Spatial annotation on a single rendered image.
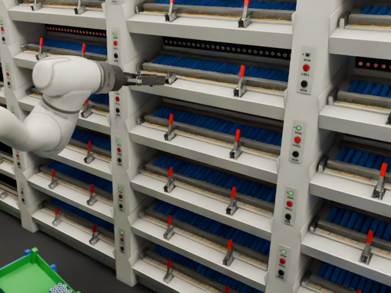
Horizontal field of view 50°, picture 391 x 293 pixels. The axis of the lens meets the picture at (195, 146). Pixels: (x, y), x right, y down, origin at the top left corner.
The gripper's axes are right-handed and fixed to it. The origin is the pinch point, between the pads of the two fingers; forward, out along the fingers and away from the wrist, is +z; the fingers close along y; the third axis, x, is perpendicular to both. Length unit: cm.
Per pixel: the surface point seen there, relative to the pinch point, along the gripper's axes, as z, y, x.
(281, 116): 8.5, 41.3, -4.7
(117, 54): 5.4, -21.8, 6.1
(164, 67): 11.7, -5.1, 3.7
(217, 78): 12.6, 15.9, 2.9
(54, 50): 13, -66, 4
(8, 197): 22, -112, -79
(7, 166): 19, -108, -60
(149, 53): 17.6, -17.6, 7.8
